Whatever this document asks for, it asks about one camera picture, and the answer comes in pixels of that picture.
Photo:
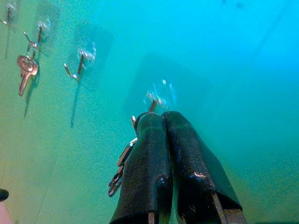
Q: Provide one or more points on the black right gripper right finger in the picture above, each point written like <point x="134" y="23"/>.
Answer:
<point x="194" y="172"/>

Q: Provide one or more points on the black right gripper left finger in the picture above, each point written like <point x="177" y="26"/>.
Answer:
<point x="147" y="168"/>

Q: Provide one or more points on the green backdrop sheet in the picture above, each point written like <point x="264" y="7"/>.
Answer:
<point x="233" y="93"/>

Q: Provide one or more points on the clear adhesive wall hook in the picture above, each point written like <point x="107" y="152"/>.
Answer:
<point x="9" y="16"/>
<point x="81" y="64"/>
<point x="153" y="106"/>
<point x="39" y="35"/>

